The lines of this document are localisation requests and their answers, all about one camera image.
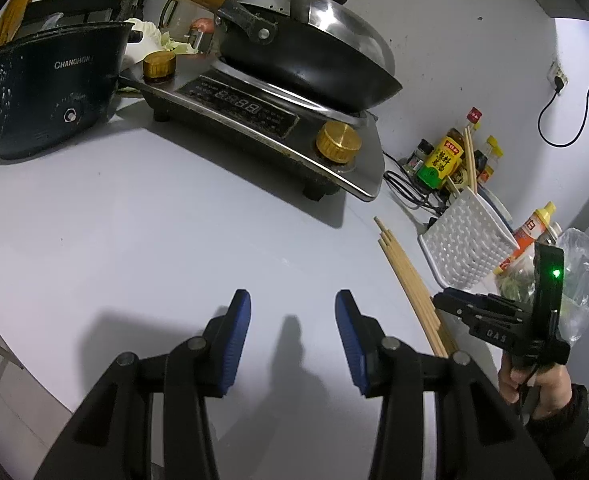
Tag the bunch of wooden chopsticks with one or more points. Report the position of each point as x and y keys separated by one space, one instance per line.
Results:
x=409 y=280

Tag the white wall socket with plug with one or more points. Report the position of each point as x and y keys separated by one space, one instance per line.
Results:
x=556 y=77

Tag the yellow squeeze bottle orange label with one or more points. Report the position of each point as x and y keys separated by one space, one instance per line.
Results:
x=526 y=232

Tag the thin wooden stick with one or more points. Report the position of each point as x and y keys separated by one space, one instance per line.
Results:
x=454 y=187

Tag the steel induction cooker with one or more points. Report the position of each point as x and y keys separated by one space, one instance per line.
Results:
x=254 y=125

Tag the black metal rack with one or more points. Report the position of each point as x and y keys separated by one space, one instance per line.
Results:
x=74 y=7

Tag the small black capped spice jar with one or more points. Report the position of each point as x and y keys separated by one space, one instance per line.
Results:
x=419 y=157

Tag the steel wok lid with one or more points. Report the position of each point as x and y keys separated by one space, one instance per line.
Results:
x=354 y=35

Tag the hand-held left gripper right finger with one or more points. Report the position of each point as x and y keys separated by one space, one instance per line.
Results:
x=349 y=340

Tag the person's right forearm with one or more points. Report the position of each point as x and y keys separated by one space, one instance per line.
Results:
x=559 y=440

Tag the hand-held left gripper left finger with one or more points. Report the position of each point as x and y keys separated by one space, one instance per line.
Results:
x=234 y=335

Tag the white perforated utensil basket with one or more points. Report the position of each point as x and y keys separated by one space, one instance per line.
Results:
x=464 y=240

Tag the person's right hand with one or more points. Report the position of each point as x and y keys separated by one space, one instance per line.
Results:
x=549 y=395

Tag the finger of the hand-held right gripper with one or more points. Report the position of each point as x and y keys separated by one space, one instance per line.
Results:
x=474 y=297
x=449 y=305

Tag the yellow dish cloth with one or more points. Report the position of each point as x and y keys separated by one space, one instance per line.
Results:
x=12 y=15

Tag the small reddish vegetable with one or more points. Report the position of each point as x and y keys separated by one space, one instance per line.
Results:
x=202 y=25

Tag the dark blue electric pot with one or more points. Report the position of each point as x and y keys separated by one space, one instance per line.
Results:
x=34 y=100

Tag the clear plastic bag of vegetables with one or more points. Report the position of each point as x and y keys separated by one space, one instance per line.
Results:
x=581 y=270

